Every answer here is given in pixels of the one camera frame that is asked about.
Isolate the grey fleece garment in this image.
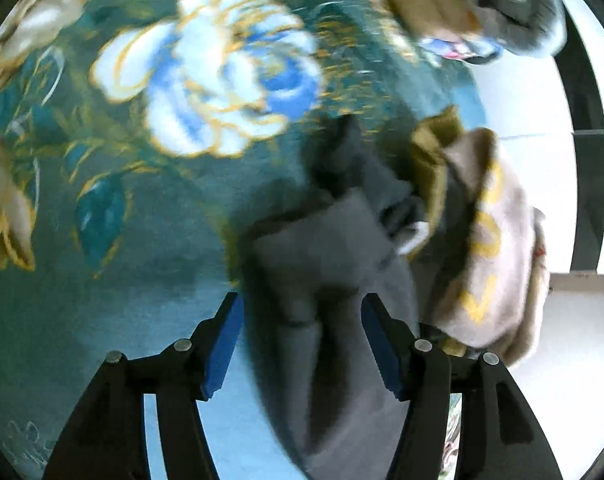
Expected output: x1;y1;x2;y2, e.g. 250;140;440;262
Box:
444;0;569;56

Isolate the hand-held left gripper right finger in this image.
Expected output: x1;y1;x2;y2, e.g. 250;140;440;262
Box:
361;293;564;480

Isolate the teal floral blanket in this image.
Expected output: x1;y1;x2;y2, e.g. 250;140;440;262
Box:
0;0;488;480

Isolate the beige garment with yellow print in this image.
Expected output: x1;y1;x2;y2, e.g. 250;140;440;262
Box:
409;106;550;368

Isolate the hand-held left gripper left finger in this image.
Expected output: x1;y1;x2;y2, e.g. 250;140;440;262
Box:
42;291;245;480

